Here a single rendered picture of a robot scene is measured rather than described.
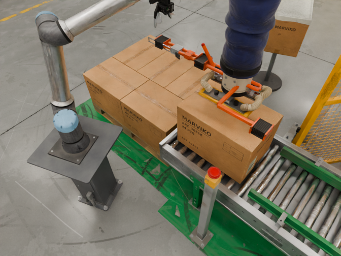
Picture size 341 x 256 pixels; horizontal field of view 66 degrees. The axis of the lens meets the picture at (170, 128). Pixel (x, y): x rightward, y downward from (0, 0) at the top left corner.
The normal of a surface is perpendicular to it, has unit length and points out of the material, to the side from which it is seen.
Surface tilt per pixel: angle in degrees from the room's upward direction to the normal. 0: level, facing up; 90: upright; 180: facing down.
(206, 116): 0
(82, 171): 0
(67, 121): 6
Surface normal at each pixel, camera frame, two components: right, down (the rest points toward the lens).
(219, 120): -0.03, -0.64
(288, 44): -0.37, 0.72
